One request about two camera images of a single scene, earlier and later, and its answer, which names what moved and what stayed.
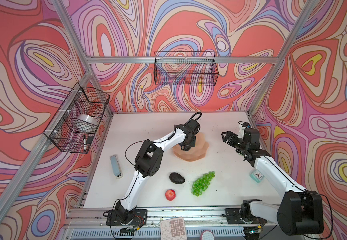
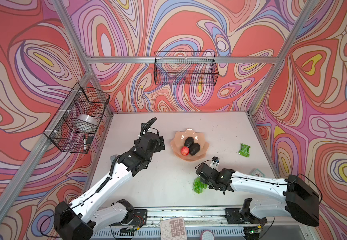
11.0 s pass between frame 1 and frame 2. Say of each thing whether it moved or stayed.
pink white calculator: stayed
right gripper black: moved
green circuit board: stayed
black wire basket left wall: stayed
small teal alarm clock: stayed
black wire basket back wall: stayed
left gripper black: moved
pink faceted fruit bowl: stayed
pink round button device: stayed
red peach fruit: moved
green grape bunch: stayed
